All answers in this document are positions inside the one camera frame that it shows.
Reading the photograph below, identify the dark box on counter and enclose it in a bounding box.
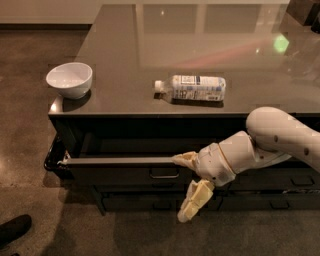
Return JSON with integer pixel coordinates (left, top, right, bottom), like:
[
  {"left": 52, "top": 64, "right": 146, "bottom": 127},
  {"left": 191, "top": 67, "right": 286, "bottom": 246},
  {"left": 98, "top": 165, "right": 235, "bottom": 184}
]
[{"left": 287, "top": 0, "right": 320, "bottom": 34}]

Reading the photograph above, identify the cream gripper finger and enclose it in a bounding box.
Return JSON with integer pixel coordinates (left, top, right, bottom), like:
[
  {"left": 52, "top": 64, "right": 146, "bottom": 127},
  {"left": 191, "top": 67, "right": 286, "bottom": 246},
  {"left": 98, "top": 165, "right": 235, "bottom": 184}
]
[
  {"left": 172, "top": 151, "right": 198, "bottom": 168},
  {"left": 177, "top": 179, "right": 215, "bottom": 223}
]

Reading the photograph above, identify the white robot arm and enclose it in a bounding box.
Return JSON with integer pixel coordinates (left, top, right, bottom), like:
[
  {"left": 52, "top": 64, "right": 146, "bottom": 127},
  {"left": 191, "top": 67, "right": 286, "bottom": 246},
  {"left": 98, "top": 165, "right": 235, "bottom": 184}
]
[{"left": 172, "top": 107, "right": 320, "bottom": 223}]

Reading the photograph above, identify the clear plastic water bottle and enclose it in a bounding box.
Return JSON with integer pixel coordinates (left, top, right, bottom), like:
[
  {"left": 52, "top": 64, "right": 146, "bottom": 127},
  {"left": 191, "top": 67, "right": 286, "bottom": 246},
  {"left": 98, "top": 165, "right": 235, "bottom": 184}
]
[{"left": 154, "top": 75, "right": 226, "bottom": 102}]

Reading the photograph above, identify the dark counter cabinet frame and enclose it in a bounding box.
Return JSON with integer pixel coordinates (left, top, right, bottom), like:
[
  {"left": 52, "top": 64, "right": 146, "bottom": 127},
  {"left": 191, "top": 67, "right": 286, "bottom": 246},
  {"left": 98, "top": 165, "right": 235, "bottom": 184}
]
[{"left": 47, "top": 3, "right": 320, "bottom": 215}]

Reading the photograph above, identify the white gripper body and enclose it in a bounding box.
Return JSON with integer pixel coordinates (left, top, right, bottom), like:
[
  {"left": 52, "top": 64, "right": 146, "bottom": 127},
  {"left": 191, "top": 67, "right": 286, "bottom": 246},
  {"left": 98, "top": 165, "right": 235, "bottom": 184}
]
[{"left": 195, "top": 143, "right": 236, "bottom": 187}]

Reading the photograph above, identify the white ceramic bowl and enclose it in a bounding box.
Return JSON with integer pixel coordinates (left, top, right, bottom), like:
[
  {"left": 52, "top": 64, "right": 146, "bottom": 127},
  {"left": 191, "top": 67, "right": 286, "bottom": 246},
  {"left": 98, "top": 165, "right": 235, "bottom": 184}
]
[{"left": 46, "top": 62, "right": 93, "bottom": 99}]

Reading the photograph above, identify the black bin beside cabinet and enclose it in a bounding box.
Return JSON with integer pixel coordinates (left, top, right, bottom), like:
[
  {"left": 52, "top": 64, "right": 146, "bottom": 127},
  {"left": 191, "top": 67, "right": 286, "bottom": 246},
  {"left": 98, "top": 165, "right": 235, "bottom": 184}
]
[{"left": 44, "top": 135, "right": 73, "bottom": 180}]

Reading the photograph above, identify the black shoe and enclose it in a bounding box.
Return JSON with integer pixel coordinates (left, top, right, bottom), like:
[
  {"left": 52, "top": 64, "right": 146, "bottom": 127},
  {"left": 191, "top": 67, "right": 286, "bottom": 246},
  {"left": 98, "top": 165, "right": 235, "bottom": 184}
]
[{"left": 0, "top": 214, "right": 32, "bottom": 247}]

